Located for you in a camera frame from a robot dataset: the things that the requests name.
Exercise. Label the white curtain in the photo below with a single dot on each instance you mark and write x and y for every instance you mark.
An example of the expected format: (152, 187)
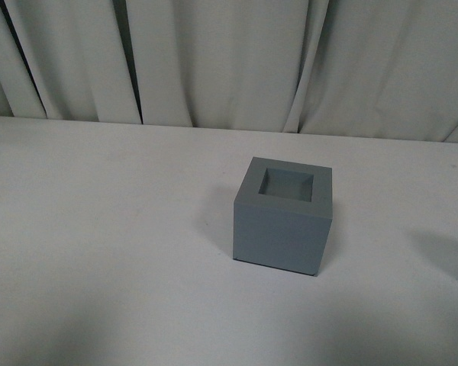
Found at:
(383, 69)

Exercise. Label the gray cube base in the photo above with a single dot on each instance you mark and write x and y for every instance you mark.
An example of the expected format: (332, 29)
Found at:
(283, 213)

